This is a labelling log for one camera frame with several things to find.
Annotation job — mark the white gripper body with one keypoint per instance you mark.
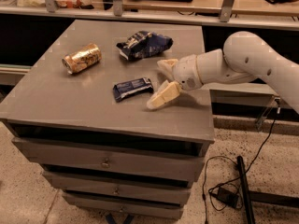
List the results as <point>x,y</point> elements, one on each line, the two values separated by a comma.
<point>186,71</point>

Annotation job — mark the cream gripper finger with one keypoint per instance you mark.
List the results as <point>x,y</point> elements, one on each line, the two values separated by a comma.
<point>167,92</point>
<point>166,67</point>

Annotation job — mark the blue rxbar blueberry wrapper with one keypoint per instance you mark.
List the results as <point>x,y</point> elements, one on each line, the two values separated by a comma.
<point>131,88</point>

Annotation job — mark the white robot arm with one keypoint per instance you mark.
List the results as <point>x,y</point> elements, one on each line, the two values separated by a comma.
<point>243,58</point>

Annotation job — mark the blue chip bag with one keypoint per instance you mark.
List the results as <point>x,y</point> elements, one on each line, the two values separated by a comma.
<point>144,44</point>

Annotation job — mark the top grey drawer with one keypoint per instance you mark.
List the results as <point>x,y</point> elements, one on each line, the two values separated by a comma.
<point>111,159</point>

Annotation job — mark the grey drawer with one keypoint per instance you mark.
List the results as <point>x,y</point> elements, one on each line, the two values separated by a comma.
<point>111,159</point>
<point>117,188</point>
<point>123,206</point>

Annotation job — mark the gold drink can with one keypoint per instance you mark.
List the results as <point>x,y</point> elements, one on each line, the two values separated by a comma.
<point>82,59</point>

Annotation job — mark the grey drawer cabinet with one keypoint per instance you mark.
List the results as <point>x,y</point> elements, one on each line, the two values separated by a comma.
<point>51,104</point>

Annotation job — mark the middle grey drawer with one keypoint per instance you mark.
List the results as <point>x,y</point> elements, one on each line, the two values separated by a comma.
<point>117,188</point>

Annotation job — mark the bottom grey drawer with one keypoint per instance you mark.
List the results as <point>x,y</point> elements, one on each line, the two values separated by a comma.
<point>123,206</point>

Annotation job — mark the black power adapter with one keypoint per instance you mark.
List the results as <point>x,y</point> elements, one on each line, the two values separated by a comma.
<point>227,197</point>

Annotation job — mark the black floor bar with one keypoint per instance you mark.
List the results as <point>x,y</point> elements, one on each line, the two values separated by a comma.
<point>245,191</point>

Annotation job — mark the metal railing frame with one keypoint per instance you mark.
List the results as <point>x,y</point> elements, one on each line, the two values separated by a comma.
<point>242,13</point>

